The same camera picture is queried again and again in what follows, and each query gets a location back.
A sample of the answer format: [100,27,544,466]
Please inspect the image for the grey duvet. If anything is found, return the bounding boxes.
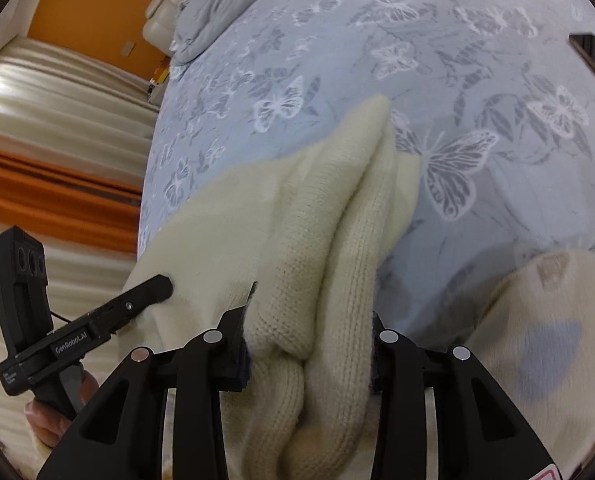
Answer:
[170,0,309,64]

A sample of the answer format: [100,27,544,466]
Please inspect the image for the person's left hand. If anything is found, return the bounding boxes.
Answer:
[24,366,101,449]

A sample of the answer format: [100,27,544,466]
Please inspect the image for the beige padded headboard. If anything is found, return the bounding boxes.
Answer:
[142,0,219,57]

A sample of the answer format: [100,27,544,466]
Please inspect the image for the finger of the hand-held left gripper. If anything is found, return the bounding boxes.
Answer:
[94,275,174,335]

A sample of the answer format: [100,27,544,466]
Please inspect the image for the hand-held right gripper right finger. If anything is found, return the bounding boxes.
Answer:
[370,310,565,480]

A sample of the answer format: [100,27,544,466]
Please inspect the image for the orange curtain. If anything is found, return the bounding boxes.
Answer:
[0,142,146,257]

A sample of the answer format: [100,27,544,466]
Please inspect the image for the cream knit cardigan red buttons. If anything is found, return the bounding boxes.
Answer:
[122,94,424,480]

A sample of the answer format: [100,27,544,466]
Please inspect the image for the cream curtain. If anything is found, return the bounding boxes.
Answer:
[0,220,139,480]
[0,35,164,149]

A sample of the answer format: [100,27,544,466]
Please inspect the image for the blue butterfly print bed sheet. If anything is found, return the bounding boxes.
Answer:
[138,0,595,337]

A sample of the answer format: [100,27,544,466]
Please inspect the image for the person's cream fleece clothing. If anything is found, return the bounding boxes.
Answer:
[465,249,595,480]

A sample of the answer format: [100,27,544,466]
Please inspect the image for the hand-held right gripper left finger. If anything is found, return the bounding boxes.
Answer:
[36,282,258,480]

